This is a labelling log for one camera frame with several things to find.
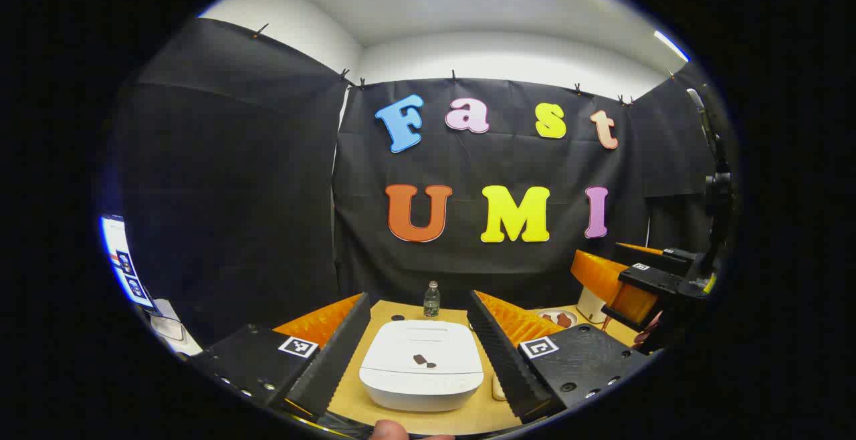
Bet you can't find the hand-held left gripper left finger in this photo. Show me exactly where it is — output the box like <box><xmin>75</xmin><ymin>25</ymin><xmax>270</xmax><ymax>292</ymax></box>
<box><xmin>191</xmin><ymin>293</ymin><xmax>372</xmax><ymax>419</ymax></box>

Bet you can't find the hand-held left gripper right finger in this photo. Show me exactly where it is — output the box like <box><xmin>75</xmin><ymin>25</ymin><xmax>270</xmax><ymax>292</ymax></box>
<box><xmin>466</xmin><ymin>290</ymin><xmax>653</xmax><ymax>425</ymax></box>

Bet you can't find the white rice cooker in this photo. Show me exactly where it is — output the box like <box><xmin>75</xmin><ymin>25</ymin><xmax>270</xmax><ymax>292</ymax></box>
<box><xmin>359</xmin><ymin>320</ymin><xmax>485</xmax><ymax>413</ymax></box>

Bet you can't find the white toaster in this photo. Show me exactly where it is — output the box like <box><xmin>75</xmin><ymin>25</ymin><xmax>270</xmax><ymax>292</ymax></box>
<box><xmin>576</xmin><ymin>285</ymin><xmax>607</xmax><ymax>324</ymax></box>

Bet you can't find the white round plate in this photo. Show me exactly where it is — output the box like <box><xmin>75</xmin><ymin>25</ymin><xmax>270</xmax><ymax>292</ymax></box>
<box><xmin>535</xmin><ymin>308</ymin><xmax>578</xmax><ymax>330</ymax></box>

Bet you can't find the white flat object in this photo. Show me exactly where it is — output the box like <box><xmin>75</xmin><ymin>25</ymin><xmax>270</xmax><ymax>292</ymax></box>
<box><xmin>150</xmin><ymin>298</ymin><xmax>201</xmax><ymax>355</ymax></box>

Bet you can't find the ceiling light panel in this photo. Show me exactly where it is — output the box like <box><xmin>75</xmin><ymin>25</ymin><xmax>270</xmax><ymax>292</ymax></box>
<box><xmin>654</xmin><ymin>29</ymin><xmax>691</xmax><ymax>63</ymax></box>

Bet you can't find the black backdrop cloth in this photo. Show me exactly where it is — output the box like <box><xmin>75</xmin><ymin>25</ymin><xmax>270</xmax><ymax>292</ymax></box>
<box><xmin>110</xmin><ymin>17</ymin><xmax>720</xmax><ymax>347</ymax></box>

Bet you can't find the computer monitor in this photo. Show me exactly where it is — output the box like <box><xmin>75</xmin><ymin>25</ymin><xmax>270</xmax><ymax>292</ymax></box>
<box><xmin>100</xmin><ymin>216</ymin><xmax>156</xmax><ymax>308</ymax></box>

